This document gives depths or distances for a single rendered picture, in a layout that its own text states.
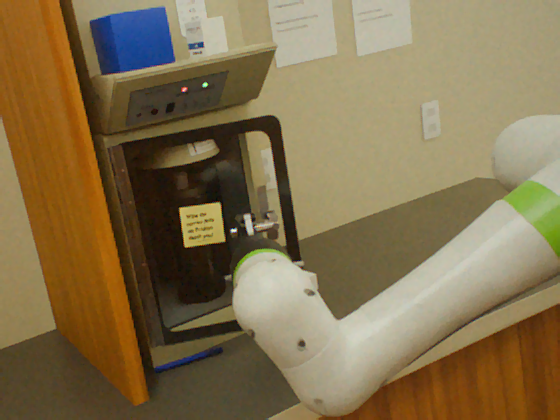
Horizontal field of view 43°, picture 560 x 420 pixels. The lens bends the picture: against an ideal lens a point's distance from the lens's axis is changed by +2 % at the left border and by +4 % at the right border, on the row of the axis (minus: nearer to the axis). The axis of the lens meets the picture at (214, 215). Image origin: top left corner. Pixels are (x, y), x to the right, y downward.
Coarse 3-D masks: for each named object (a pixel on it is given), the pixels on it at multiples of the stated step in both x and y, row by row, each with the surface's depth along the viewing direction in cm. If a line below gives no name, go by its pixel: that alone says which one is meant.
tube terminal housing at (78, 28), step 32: (64, 0) 120; (96, 0) 119; (128, 0) 121; (160, 0) 124; (224, 0) 130; (96, 64) 120; (96, 128) 124; (160, 128) 128; (192, 128) 131; (96, 160) 129; (128, 256) 129; (128, 288) 134; (160, 352) 134; (192, 352) 138
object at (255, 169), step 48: (144, 144) 122; (192, 144) 123; (240, 144) 124; (144, 192) 125; (192, 192) 125; (240, 192) 126; (288, 192) 127; (144, 240) 127; (288, 240) 129; (192, 288) 130; (192, 336) 132
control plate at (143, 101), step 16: (192, 80) 119; (208, 80) 122; (224, 80) 124; (144, 96) 117; (160, 96) 119; (176, 96) 121; (192, 96) 123; (208, 96) 125; (128, 112) 118; (144, 112) 120; (160, 112) 122; (176, 112) 124
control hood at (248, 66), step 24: (240, 48) 125; (264, 48) 123; (144, 72) 112; (168, 72) 115; (192, 72) 118; (216, 72) 121; (240, 72) 124; (264, 72) 128; (96, 96) 119; (120, 96) 114; (240, 96) 130; (120, 120) 119
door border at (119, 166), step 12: (120, 156) 123; (120, 168) 123; (120, 180) 124; (120, 192) 124; (132, 204) 125; (132, 216) 125; (132, 228) 126; (132, 240) 127; (132, 252) 127; (144, 252) 127; (144, 264) 128; (144, 276) 128; (144, 288) 129; (144, 300) 129; (156, 312) 130; (156, 324) 131; (156, 336) 132
